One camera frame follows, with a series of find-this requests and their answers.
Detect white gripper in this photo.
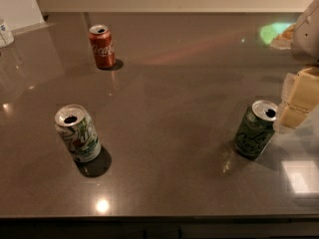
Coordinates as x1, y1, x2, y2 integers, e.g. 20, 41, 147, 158
278, 0, 319, 128

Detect dark green soda can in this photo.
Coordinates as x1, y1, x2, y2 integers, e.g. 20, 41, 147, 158
234, 100, 278, 160

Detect red coke can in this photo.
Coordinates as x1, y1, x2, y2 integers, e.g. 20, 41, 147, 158
89, 24, 116, 69

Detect white 7up can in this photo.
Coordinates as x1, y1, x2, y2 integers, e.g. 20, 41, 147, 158
55, 105, 102, 163

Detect white container at left edge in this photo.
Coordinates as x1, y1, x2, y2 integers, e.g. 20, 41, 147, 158
0, 19, 15, 48

